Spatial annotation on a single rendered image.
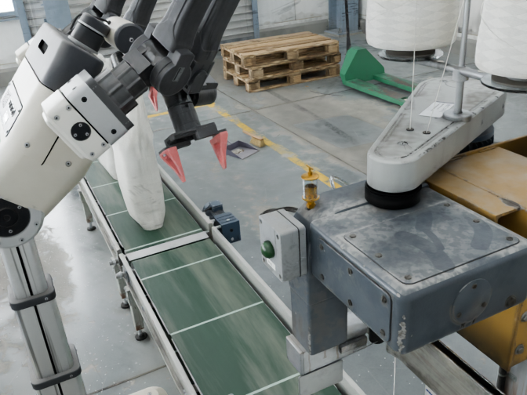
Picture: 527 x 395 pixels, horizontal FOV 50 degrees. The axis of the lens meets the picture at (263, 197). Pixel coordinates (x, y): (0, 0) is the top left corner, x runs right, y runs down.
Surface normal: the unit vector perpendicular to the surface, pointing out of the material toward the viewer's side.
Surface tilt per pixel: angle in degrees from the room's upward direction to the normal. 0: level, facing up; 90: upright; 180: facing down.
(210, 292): 0
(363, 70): 76
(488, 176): 0
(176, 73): 120
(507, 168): 0
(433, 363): 90
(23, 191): 115
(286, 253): 90
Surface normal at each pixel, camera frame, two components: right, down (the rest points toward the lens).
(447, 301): 0.44, 0.37
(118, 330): -0.07, -0.89
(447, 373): -0.89, 0.25
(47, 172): 0.08, 0.78
